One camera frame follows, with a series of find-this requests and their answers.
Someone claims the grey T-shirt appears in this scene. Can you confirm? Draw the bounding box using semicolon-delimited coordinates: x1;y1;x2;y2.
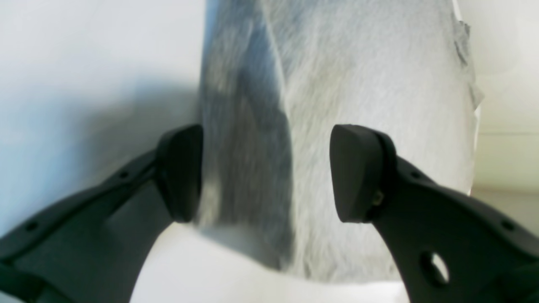
196;0;485;283

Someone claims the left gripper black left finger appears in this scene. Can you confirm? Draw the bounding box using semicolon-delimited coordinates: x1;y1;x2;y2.
0;125;203;303

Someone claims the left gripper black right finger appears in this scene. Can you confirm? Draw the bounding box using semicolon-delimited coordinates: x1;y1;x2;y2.
329;125;539;303

